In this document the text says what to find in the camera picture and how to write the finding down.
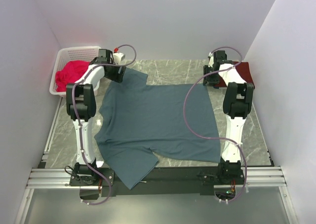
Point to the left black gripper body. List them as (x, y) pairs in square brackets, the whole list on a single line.
[(114, 74)]

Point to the blue-grey t-shirt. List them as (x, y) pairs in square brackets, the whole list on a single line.
[(141, 122)]

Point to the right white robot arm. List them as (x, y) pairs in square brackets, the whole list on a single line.
[(237, 102)]

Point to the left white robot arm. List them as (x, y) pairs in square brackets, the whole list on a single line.
[(81, 102)]

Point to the white plastic laundry basket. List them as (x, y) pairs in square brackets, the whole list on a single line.
[(84, 53)]

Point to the folded dark red t-shirt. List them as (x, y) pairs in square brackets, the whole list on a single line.
[(240, 74)]

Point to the crumpled pink-red t-shirt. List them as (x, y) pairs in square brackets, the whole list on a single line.
[(71, 72)]

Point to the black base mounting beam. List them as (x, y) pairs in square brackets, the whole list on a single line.
[(182, 180)]

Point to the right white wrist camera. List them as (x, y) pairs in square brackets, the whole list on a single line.
[(211, 61)]

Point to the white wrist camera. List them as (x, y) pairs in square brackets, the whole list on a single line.
[(211, 61), (118, 56)]

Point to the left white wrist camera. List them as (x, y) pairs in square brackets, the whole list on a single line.
[(118, 56)]

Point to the aluminium rail frame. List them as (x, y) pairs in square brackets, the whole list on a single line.
[(48, 199)]

